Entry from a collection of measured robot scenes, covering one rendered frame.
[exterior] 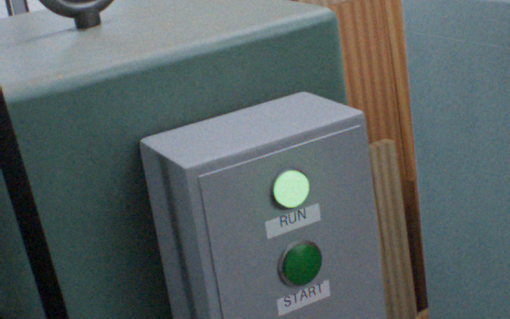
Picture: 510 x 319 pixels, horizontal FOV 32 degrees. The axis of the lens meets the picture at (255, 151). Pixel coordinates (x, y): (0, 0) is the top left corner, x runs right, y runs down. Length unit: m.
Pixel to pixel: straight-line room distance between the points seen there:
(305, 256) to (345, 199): 0.04
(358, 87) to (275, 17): 1.65
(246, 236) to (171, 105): 0.08
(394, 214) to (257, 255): 1.70
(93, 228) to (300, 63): 0.14
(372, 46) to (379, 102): 0.14
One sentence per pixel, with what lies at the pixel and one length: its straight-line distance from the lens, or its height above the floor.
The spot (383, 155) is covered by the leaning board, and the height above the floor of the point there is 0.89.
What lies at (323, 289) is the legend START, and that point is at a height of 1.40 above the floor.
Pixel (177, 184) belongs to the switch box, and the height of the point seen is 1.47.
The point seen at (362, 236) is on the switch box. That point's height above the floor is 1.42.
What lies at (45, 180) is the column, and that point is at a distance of 0.45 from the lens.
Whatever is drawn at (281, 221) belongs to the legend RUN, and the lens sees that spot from 0.43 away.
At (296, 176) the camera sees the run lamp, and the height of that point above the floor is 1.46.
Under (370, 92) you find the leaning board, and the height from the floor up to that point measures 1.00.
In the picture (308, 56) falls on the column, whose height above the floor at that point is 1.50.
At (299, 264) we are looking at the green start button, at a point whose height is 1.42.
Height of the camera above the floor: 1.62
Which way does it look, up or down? 19 degrees down
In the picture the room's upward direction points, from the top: 8 degrees counter-clockwise
